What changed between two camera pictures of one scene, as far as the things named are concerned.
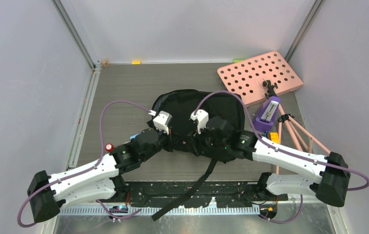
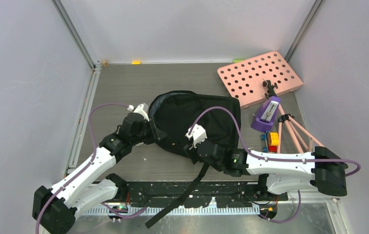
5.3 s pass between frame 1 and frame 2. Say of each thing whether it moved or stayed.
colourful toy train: stayed
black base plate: stayed
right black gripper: moved
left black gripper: moved
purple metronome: stayed
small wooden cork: stayed
